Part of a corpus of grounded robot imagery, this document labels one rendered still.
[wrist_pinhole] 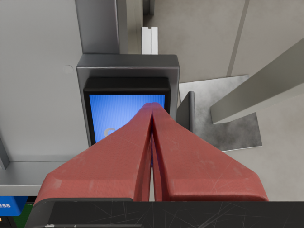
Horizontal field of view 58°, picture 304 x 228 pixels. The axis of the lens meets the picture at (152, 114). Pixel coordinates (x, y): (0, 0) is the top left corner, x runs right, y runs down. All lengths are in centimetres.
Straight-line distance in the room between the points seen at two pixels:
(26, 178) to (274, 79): 42
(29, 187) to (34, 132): 4
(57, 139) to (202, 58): 84
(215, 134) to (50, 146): 78
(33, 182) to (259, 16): 102
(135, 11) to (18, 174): 47
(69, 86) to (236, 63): 89
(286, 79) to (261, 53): 60
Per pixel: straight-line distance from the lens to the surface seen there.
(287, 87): 48
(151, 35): 67
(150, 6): 100
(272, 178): 102
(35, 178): 21
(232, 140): 96
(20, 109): 20
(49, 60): 17
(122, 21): 17
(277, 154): 103
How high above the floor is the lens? 93
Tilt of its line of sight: 82 degrees down
